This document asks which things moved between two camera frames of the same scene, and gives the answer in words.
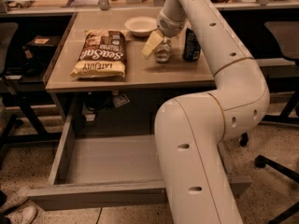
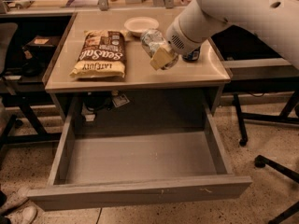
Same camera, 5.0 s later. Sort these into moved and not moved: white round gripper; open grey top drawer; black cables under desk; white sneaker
Moved: white round gripper
Not moved: black cables under desk; white sneaker; open grey top drawer
